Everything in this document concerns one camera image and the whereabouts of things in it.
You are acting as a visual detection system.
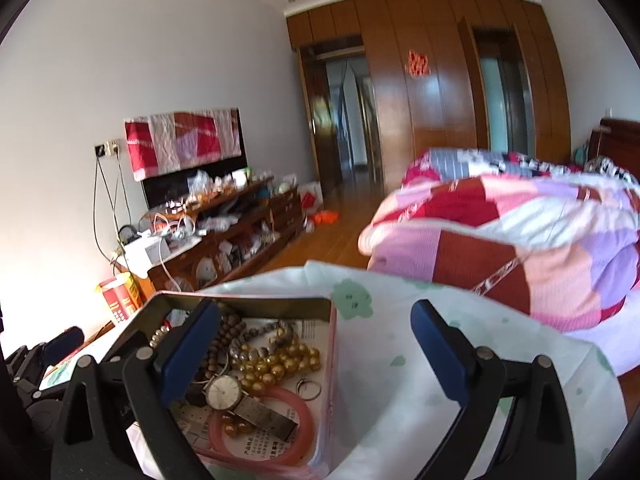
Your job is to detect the white cardboard box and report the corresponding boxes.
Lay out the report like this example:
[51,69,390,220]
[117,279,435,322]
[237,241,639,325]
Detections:
[122,236,168,277]

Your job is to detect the white pillow with green clouds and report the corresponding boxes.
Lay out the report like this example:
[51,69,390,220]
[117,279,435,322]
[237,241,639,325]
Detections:
[40,259,628,480]

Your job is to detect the grey stone bead bracelet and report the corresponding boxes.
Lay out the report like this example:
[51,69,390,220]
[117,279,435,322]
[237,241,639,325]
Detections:
[245,321,301,356]

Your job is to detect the white shopping bag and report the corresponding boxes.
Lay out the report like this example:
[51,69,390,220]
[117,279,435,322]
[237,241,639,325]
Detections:
[298,181,323,211]

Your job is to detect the silver wristwatch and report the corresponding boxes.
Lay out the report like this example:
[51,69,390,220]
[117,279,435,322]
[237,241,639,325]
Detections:
[186,375,300,443]

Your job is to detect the pink rubber ring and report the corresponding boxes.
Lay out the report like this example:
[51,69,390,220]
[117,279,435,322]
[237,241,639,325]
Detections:
[207,385,317,467]

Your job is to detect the pile of cabinet clutter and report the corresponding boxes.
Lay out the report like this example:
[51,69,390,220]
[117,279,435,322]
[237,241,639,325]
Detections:
[145,170,301,241]

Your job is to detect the open wooden door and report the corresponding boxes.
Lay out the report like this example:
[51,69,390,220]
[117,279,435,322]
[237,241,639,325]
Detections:
[299,47,347,190]

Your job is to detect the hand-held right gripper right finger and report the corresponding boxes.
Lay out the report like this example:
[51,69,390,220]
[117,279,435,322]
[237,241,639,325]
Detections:
[410,299,578,480]

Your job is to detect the red yellow cardboard box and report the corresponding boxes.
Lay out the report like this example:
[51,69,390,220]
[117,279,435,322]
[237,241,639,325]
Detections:
[97,272,143,326]

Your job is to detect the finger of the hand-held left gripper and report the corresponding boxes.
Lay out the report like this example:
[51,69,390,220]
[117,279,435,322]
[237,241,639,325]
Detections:
[5,326,85,401]

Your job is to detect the brown wooden bead bracelet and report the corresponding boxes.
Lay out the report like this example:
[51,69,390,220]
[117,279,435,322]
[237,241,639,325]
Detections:
[192,310,246,383]

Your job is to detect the red white patchwork cloth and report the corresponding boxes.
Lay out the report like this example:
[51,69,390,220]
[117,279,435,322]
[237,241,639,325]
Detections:
[124,107,241,182]

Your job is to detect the glass panel door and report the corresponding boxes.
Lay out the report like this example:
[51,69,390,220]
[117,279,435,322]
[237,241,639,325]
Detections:
[472,25,536,157]

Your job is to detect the gold bead necklace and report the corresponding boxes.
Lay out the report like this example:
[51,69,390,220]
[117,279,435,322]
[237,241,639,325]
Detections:
[221,340,322,438]

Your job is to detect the pink red patchwork quilt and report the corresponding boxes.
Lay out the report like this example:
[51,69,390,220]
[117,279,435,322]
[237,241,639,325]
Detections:
[357,172,640,333]

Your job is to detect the wooden wall wardrobe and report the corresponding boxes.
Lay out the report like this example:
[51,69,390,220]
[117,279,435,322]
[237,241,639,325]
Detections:
[287,0,571,196]

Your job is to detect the black hanging cables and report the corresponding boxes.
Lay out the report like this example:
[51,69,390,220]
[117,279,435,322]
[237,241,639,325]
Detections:
[92,155,132,266]

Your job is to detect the black television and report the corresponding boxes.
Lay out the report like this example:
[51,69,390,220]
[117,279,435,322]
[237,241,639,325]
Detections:
[141,109,249,211]

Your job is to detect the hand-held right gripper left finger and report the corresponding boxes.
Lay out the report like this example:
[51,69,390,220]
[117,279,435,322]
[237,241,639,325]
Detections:
[50,299,222,480]

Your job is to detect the wooden television cabinet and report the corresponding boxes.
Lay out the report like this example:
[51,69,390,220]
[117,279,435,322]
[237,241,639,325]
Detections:
[112,175,307,293]

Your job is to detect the metal tin box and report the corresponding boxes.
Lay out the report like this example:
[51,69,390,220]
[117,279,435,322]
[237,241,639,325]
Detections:
[102,292,338,480]

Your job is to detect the grey cartoon print quilt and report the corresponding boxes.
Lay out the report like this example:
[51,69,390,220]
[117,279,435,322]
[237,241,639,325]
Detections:
[402,147,640,186]

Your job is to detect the wooden bed headboard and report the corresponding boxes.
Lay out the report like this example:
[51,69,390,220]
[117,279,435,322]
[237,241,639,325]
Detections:
[587,117,640,171]

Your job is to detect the red paper wall decoration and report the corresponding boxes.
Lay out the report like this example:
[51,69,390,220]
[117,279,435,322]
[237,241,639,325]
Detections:
[407,49,432,77]

